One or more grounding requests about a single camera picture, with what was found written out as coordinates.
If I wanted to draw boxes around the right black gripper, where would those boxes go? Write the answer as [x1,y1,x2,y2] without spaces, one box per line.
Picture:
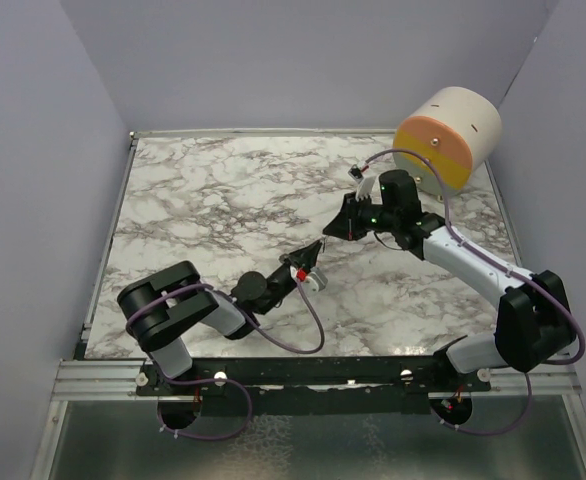
[325,191,399,241]

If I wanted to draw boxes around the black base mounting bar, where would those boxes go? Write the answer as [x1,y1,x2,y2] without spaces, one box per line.
[136,354,490,417]

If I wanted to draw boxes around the cylindrical pastel drawer box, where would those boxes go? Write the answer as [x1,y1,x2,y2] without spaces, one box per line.
[393,86,502,197]

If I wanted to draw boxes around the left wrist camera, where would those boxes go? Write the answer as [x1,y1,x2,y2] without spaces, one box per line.
[294,267,328,292]

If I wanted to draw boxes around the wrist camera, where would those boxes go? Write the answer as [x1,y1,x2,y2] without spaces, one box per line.
[294,267,328,292]
[348,164,376,201]

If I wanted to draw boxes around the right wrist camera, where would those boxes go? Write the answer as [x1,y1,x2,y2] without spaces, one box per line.
[348,164,376,201]

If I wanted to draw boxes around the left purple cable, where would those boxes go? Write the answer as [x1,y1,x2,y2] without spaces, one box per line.
[125,277,327,441]

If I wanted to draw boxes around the aluminium table frame rail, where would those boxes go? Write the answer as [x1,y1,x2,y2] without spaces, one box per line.
[27,130,139,480]

